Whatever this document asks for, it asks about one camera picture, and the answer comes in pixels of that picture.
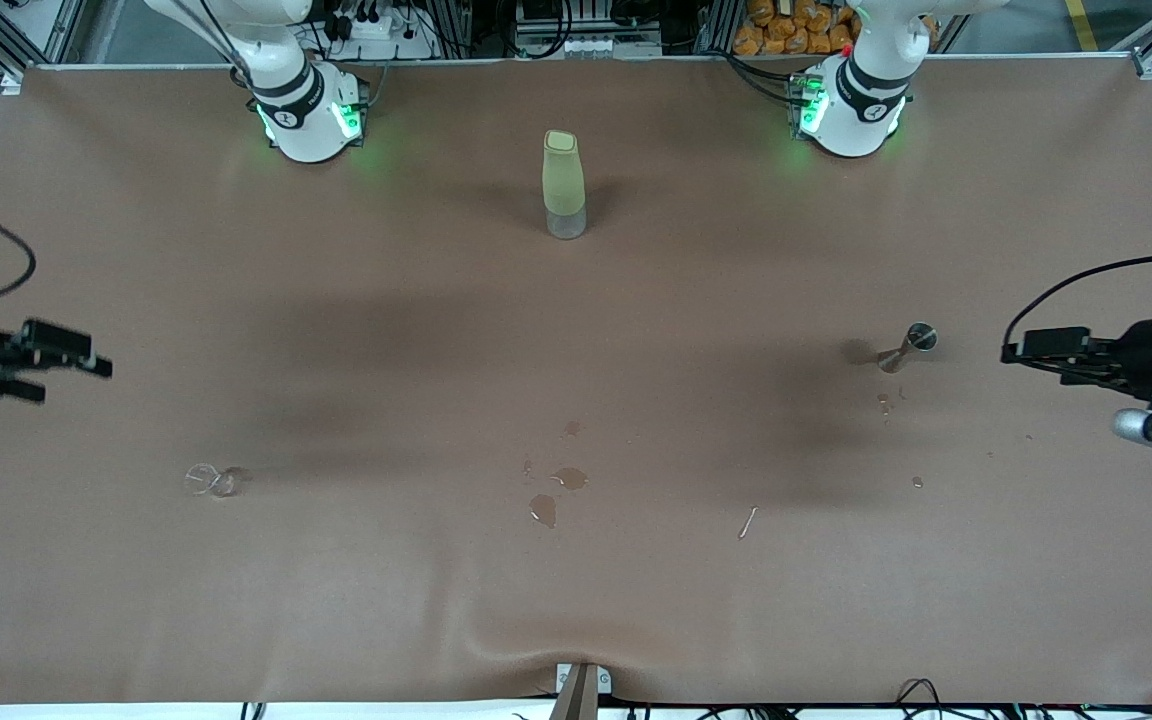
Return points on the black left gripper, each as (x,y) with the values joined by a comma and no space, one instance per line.
(1143,347)

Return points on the steel double-cone jigger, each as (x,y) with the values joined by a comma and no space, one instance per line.
(908,348)

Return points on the clear glass beaker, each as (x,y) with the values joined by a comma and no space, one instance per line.
(211,481)

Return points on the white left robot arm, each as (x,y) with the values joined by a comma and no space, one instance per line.
(861,100)

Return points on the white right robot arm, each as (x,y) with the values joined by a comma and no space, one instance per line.
(301,110)

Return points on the orange snack packet pile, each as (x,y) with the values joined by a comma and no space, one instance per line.
(786,25)

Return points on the white power strip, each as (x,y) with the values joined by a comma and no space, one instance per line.
(381,38)

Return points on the yellow-green frosted bottle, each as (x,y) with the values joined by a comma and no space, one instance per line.
(563,180)

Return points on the aluminium frame post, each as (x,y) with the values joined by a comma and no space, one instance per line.
(581,695)

